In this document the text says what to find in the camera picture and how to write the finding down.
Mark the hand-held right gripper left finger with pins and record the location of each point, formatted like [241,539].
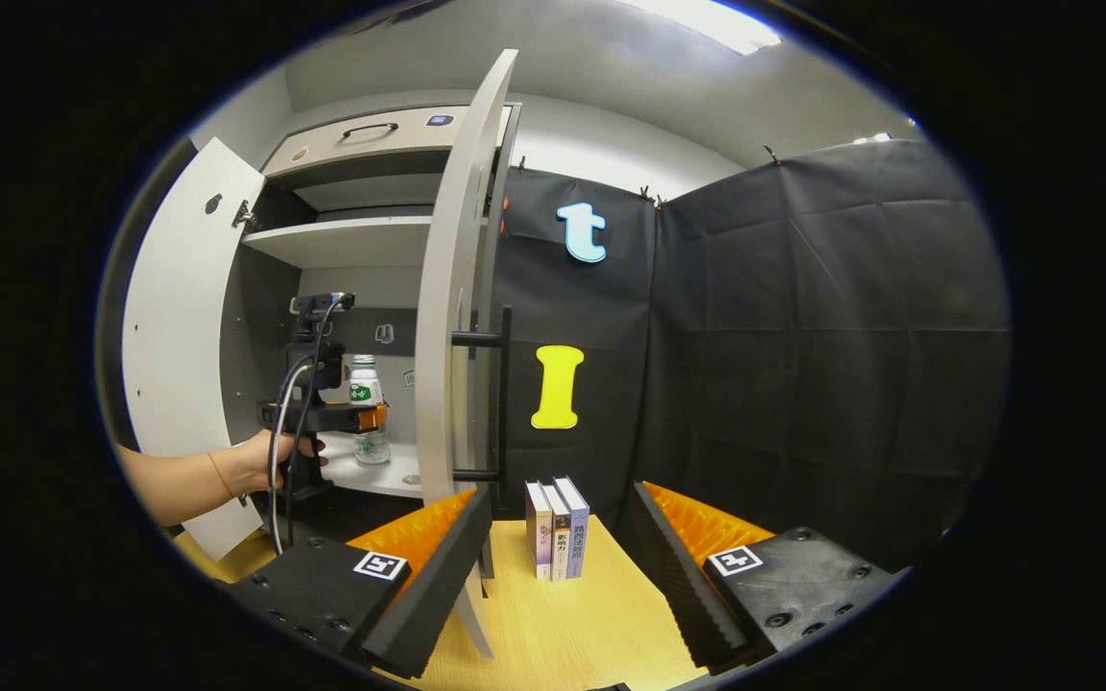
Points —
[438,585]

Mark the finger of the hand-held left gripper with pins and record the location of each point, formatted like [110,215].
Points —
[373,417]

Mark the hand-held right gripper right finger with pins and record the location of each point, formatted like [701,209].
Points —
[683,585]

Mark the white bottle with green label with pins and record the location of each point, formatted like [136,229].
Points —
[364,384]

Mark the grey cabinet door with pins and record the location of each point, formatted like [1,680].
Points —
[179,336]
[447,288]

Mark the grey cabinet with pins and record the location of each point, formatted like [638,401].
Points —
[342,240]

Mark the white spine book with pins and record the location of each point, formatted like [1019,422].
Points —
[539,537]

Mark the blue spine book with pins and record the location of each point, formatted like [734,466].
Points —
[578,537]

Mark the grey spine book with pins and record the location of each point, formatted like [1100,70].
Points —
[560,547]

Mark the black backdrop cloth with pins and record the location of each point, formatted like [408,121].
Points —
[755,336]

